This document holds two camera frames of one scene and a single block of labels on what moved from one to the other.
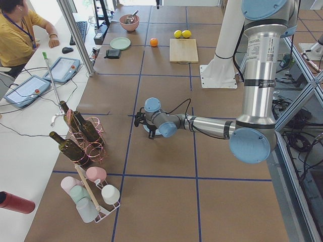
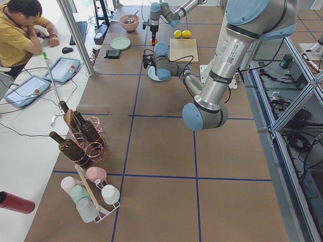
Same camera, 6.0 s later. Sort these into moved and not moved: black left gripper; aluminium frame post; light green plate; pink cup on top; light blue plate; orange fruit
Moved: black left gripper; light blue plate
Not moved: aluminium frame post; light green plate; orange fruit; pink cup on top
